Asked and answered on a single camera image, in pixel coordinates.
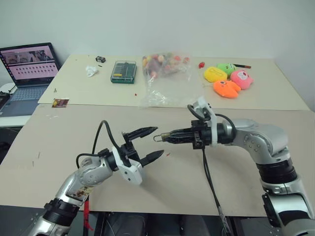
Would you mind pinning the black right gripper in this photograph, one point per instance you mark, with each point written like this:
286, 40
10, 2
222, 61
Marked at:
200, 135

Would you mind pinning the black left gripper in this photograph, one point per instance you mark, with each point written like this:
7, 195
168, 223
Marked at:
129, 152

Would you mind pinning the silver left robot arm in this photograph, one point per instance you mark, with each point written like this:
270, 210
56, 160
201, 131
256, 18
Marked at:
83, 175

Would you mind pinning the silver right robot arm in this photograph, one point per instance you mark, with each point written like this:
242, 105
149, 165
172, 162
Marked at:
270, 157

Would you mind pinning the clear bag of colourful toys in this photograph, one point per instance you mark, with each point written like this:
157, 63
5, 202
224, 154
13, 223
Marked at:
165, 73

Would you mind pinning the orange plush toy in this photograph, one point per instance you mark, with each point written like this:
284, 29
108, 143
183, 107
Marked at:
226, 89

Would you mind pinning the yellow plush toy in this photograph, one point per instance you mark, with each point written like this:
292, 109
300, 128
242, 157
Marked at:
215, 74

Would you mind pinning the beige cardboard sheet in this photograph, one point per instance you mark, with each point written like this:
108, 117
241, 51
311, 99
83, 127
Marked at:
73, 137
86, 86

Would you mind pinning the small red toy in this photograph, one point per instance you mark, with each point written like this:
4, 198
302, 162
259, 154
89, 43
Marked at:
201, 65

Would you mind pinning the green screwdriver bit case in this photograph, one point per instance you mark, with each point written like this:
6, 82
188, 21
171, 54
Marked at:
123, 72

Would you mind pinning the green plush toy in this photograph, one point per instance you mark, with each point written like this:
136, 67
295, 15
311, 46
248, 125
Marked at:
226, 68

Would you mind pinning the pink plush toy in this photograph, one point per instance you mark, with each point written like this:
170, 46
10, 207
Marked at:
242, 78

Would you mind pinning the crumpled white paper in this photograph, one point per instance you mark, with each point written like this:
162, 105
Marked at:
91, 70

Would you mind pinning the red ribbon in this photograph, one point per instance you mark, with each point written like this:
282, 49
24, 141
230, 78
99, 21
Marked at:
86, 214

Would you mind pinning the red and black pen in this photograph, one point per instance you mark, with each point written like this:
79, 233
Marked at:
242, 66

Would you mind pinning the small red yellow card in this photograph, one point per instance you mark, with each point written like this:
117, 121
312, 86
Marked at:
60, 102

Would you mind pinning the small black clip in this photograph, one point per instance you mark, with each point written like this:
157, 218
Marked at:
100, 59

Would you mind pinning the open grey laptop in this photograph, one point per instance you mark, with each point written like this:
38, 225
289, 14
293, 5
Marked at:
29, 73

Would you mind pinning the black device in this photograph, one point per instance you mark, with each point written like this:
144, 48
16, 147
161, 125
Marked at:
3, 99

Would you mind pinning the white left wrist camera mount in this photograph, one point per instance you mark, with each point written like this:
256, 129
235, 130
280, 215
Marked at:
130, 170

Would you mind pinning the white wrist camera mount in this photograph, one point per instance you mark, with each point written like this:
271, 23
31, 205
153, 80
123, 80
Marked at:
209, 115
130, 170

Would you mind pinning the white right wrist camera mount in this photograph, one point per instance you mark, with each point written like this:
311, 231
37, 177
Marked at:
209, 115

